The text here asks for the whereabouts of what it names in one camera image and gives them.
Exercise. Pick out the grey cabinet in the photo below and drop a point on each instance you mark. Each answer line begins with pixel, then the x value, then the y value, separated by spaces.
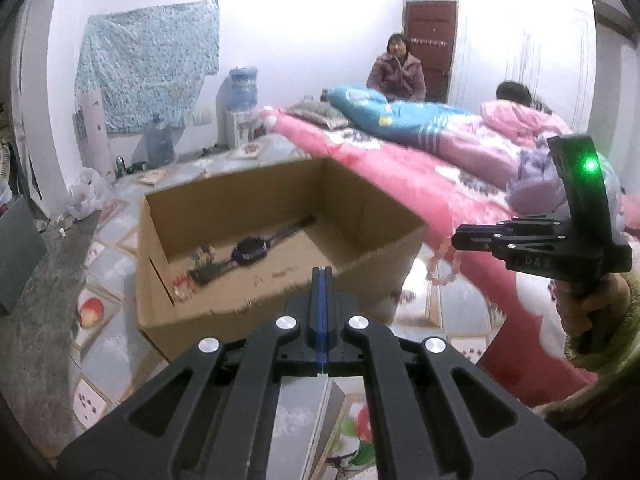
pixel 20 255

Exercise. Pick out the white plastic bag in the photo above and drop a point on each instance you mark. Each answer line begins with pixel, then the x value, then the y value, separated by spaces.
pixel 87 192

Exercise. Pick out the white water dispenser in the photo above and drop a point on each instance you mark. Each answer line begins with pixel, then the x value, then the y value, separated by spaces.
pixel 237 127

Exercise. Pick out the light purple cloth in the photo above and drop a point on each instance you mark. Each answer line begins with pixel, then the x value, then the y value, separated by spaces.
pixel 535 180

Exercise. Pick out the person's right hand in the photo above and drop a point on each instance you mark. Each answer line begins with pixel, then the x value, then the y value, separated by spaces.
pixel 612 300

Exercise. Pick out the person's right forearm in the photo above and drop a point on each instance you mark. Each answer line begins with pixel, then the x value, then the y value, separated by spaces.
pixel 620 355

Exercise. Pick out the white wardrobe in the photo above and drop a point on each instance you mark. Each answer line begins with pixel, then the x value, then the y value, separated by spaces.
pixel 525 35

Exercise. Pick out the teal patterned wall cloth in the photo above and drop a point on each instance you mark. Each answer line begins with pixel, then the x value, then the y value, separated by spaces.
pixel 150 60

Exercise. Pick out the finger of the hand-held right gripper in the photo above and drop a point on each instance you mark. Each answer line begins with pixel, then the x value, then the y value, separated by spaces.
pixel 480 244
pixel 500 229

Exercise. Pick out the white wall socket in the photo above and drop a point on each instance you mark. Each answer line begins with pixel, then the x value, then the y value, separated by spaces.
pixel 201 118

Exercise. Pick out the blue quilt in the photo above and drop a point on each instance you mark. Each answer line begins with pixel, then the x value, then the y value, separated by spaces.
pixel 400 120

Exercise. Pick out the white tall tube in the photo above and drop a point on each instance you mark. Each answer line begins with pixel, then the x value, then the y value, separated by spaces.
pixel 95 130

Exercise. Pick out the brown cardboard box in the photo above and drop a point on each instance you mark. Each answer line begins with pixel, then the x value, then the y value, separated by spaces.
pixel 210 330

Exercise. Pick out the dark purple smartwatch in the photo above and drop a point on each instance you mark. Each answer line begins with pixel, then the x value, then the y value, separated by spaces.
pixel 251 249

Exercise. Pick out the brown door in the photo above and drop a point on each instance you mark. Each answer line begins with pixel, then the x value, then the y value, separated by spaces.
pixel 435 25

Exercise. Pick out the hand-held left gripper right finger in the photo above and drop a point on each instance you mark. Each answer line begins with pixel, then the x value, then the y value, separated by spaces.
pixel 334 320

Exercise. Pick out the green thermos bottle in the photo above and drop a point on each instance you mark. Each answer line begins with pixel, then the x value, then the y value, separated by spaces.
pixel 120 167

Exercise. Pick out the grey patterned pillow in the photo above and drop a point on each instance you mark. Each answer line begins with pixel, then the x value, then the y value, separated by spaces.
pixel 315 110

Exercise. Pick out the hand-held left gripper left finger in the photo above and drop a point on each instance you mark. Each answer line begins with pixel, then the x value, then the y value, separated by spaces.
pixel 312 310

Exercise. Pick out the blue water jug on dispenser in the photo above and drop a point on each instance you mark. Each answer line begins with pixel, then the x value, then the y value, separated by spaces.
pixel 244 90

